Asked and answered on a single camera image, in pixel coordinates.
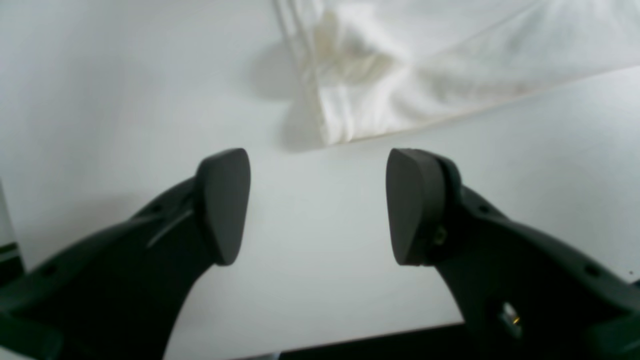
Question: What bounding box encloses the white printed t-shirt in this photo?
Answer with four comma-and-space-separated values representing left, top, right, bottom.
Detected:
274, 0, 640, 146

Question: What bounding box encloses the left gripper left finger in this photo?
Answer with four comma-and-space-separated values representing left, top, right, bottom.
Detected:
1, 148, 251, 360

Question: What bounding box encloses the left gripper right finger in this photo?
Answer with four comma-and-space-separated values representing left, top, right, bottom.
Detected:
385, 148, 640, 360

